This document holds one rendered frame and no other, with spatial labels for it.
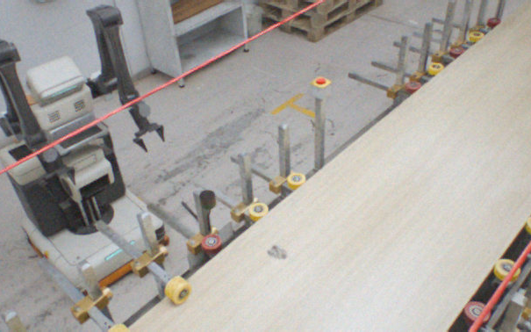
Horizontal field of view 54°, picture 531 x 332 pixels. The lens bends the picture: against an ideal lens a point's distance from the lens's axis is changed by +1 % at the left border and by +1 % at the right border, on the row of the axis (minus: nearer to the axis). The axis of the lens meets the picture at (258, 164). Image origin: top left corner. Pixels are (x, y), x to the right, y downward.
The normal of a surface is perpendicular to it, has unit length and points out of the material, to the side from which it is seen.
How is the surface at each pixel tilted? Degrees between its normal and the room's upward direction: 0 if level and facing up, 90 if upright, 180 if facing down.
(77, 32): 90
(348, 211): 0
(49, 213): 90
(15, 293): 0
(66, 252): 0
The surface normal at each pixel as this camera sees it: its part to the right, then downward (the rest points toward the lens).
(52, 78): 0.41, -0.28
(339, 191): -0.06, -0.77
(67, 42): 0.73, 0.40
